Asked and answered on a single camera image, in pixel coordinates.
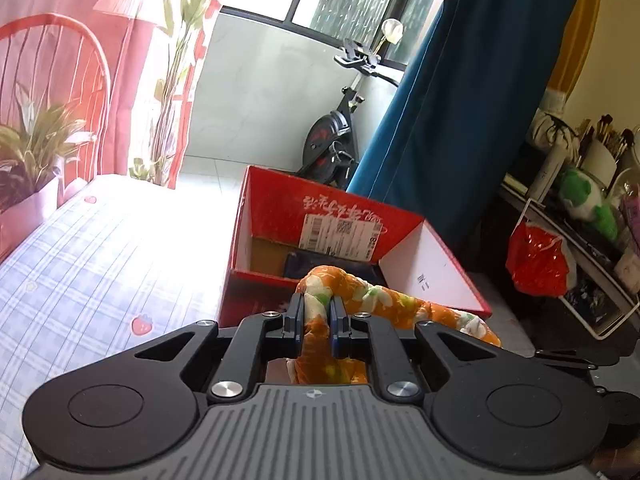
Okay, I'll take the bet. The black flat item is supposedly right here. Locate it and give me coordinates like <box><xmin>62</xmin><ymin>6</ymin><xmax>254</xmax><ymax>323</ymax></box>
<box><xmin>284</xmin><ymin>252</ymin><xmax>382</xmax><ymax>287</ymax></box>

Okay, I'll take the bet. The white brush cup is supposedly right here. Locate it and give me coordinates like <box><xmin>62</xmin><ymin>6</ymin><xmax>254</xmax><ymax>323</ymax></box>
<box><xmin>581</xmin><ymin>139</ymin><xmax>622</xmax><ymax>187</ymax></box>

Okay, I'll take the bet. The red plastic bag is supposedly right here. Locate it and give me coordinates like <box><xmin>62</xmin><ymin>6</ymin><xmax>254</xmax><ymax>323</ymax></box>
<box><xmin>506</xmin><ymin>220</ymin><xmax>575</xmax><ymax>299</ymax></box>

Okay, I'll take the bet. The white flower ornament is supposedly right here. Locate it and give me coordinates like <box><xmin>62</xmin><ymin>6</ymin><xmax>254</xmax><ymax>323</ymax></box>
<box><xmin>381</xmin><ymin>18</ymin><xmax>404</xmax><ymax>45</ymax></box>

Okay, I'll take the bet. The plaid strawberry bed sheet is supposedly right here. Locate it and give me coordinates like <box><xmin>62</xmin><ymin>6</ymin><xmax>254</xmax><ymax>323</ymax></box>
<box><xmin>0</xmin><ymin>175</ymin><xmax>251</xmax><ymax>466</ymax></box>

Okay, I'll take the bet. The bunch of makeup brushes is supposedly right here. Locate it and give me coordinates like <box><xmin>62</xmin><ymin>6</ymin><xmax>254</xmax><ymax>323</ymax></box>
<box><xmin>575</xmin><ymin>115</ymin><xmax>638</xmax><ymax>161</ymax></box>

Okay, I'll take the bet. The white drawstring bag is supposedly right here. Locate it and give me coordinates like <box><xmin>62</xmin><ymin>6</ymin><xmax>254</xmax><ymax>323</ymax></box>
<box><xmin>529</xmin><ymin>109</ymin><xmax>582</xmax><ymax>152</ymax></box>

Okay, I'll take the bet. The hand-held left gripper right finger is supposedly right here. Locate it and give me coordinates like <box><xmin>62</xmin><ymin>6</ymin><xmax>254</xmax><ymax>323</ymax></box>
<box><xmin>327</xmin><ymin>296</ymin><xmax>533</xmax><ymax>406</ymax></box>

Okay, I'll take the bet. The red cardboard box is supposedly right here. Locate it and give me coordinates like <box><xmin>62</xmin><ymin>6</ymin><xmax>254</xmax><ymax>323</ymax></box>
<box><xmin>218</xmin><ymin>165</ymin><xmax>493</xmax><ymax>331</ymax></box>

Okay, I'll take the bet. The yellow curtain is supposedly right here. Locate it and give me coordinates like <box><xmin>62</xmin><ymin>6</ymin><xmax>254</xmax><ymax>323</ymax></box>
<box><xmin>546</xmin><ymin>0</ymin><xmax>607</xmax><ymax>111</ymax></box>

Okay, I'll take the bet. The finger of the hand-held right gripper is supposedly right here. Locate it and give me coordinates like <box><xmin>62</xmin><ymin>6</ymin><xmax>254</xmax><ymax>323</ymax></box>
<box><xmin>535</xmin><ymin>346</ymin><xmax>622</xmax><ymax>377</ymax></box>

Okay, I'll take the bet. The orange patterned soft cloth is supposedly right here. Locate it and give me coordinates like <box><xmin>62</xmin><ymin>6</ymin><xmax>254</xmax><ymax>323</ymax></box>
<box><xmin>287</xmin><ymin>264</ymin><xmax>502</xmax><ymax>386</ymax></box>

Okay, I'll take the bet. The black exercise bike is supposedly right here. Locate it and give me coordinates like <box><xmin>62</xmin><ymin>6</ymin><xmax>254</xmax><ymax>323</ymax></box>
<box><xmin>295</xmin><ymin>37</ymin><xmax>406</xmax><ymax>191</ymax></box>

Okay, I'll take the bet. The white bottle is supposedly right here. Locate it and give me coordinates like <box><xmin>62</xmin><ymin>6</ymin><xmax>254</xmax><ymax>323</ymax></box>
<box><xmin>530</xmin><ymin>152</ymin><xmax>562</xmax><ymax>202</ymax></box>

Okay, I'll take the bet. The blue curtain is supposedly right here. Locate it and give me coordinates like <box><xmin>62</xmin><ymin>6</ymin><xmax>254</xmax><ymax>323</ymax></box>
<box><xmin>347</xmin><ymin>0</ymin><xmax>588</xmax><ymax>273</ymax></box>

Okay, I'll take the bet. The white wire rack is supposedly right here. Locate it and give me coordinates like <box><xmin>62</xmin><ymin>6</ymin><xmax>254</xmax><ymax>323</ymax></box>
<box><xmin>500</xmin><ymin>175</ymin><xmax>640</xmax><ymax>342</ymax></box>

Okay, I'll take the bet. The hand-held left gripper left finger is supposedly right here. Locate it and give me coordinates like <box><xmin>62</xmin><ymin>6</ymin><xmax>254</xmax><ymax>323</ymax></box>
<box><xmin>107</xmin><ymin>294</ymin><xmax>306</xmax><ymax>406</ymax></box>

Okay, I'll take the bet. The green plush toy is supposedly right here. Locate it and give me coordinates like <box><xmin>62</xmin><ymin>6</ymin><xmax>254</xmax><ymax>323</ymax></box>
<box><xmin>557</xmin><ymin>169</ymin><xmax>619</xmax><ymax>241</ymax></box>

